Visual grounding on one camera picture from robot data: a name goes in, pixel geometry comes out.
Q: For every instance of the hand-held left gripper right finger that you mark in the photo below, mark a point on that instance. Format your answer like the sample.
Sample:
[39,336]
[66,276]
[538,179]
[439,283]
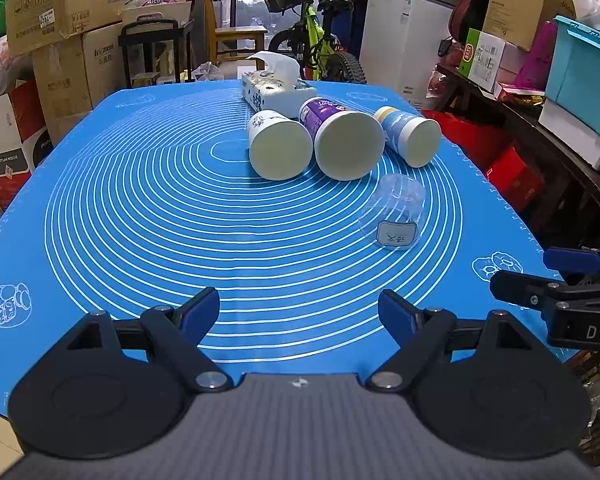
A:
[395,312]

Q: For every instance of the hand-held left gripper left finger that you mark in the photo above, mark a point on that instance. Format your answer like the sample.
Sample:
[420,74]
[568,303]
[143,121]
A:
[202,310]

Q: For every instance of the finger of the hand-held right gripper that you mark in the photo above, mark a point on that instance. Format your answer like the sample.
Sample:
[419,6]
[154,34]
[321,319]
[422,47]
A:
[520,287]
[572,259]

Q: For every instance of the clear plastic cup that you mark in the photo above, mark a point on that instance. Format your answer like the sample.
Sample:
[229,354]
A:
[392,210]

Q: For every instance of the purple paper cup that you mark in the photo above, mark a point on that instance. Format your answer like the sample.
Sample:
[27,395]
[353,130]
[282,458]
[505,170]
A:
[350,147]

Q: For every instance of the blue and yellow paper cup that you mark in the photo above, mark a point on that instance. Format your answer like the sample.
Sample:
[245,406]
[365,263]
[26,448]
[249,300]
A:
[420,142]

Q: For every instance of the white patterned paper cup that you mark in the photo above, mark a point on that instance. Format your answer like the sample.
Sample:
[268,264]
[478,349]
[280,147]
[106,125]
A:
[280,152]

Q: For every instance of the red gift box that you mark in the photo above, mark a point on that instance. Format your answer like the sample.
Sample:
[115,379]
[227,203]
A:
[510,175]

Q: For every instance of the dark wooden side table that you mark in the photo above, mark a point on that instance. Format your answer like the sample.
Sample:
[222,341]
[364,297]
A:
[545,150]

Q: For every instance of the blue silicone baking mat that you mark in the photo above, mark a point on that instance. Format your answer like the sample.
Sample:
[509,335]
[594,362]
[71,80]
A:
[130,210]

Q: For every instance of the white storage box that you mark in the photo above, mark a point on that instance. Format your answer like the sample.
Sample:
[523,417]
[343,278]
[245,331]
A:
[575,130]

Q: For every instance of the teal storage bin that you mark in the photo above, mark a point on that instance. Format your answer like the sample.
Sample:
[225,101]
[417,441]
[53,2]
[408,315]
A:
[580,70]

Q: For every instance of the pink bag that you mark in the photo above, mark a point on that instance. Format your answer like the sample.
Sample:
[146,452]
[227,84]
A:
[537,60]

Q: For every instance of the green and white box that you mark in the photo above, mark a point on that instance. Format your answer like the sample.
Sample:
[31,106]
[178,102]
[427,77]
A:
[485,57]

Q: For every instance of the patterned tissue box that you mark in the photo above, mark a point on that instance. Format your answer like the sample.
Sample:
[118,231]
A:
[270,90]

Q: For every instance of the black and red box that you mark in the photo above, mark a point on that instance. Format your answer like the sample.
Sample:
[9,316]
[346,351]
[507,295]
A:
[10,170]

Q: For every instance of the white chest freezer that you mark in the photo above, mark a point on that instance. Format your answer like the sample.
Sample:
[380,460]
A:
[405,45]

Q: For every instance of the tall brown cardboard box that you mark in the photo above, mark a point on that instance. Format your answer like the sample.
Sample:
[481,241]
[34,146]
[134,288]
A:
[65,80]

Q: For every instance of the white and red box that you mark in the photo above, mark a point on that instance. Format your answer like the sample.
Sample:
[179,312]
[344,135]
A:
[5,120]

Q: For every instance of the green bicycle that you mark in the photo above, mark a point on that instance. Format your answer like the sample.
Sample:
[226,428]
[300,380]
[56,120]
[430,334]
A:
[325,45]

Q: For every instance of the wooden chair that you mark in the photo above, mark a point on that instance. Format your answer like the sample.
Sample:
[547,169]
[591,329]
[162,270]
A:
[240,35]

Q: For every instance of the dark red instrument case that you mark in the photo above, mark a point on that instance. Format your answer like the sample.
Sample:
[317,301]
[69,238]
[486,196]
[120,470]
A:
[472,0]

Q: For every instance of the translucent plastic bag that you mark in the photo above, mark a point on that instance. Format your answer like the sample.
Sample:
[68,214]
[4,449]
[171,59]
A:
[0,67]

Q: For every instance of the large brown cardboard box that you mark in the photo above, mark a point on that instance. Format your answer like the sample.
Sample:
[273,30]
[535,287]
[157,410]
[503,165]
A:
[70,0]

